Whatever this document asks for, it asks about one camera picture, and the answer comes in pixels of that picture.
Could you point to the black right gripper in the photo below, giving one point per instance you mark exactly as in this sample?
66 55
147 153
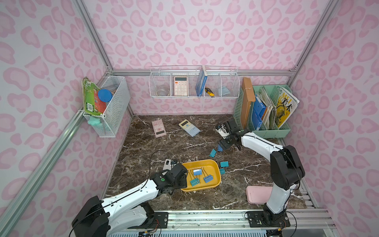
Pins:
226 141

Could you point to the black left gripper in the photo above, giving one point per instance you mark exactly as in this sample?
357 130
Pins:
182 177

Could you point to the teal binder clip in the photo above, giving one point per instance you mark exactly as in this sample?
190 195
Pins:
213 153
224 164
194 181

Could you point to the yellow plastic storage box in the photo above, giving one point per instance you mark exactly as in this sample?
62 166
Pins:
202 175

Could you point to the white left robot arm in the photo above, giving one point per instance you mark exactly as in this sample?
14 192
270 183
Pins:
130 209

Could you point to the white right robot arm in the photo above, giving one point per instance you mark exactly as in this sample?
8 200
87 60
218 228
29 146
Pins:
286 169

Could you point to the pink plastic box lid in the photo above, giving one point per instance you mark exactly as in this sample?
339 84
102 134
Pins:
258 195

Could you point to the green file organizer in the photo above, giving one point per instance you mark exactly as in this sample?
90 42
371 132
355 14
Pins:
269 96

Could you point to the blue folder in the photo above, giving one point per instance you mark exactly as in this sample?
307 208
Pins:
257 113

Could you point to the blue yellow calculator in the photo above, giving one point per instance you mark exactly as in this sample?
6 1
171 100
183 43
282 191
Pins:
188 127

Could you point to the brown clipboard folder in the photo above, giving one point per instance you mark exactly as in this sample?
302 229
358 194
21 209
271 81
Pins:
248 98

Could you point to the light blue cup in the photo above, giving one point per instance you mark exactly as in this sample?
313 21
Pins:
224 91

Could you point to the yellow black toy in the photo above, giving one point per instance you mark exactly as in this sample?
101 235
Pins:
209 92

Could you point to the pink calculator on table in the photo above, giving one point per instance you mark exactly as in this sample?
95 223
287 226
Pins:
158 127

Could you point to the yellow magazine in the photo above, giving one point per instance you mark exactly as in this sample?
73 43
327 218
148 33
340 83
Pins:
287 103

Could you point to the blue book in shelf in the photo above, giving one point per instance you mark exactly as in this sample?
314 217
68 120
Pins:
200 85

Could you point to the white calculator in shelf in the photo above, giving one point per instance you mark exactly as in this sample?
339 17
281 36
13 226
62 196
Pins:
181 86

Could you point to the clear glass bowl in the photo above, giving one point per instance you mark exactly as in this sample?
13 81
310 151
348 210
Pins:
163 91

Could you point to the mint green sponge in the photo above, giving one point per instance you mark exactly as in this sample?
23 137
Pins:
95 122

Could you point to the blue round lid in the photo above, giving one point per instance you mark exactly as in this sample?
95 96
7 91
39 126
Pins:
105 95

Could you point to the green card package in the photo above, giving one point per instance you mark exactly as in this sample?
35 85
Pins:
91 102

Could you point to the white wire wall basket left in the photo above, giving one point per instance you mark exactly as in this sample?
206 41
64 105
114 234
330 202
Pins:
115 109

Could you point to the white wire wall shelf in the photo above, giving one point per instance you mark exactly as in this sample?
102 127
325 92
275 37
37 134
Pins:
218 76

